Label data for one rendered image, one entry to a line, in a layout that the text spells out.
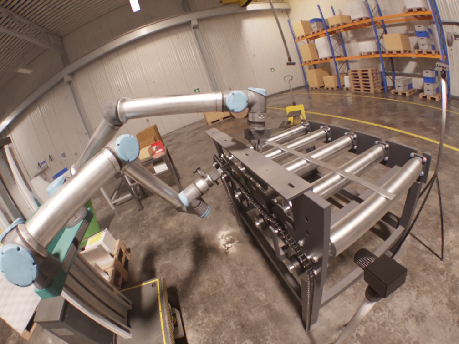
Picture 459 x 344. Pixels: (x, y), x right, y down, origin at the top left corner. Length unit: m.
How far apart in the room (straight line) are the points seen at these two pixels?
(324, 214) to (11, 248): 0.88
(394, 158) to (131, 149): 1.50
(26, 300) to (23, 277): 2.75
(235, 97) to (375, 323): 1.62
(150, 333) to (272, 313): 0.89
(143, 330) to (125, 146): 1.25
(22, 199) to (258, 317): 1.72
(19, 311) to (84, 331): 2.14
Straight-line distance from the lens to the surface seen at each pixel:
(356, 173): 1.15
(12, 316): 3.50
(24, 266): 0.73
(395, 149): 1.42
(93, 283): 1.50
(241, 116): 7.69
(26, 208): 1.28
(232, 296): 1.72
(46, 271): 0.93
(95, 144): 1.12
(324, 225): 0.53
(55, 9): 11.17
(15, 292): 3.44
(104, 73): 11.78
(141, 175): 0.99
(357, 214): 0.82
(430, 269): 1.95
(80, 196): 0.72
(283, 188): 0.55
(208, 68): 11.16
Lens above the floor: 1.48
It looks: 25 degrees down
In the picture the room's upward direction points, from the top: 19 degrees counter-clockwise
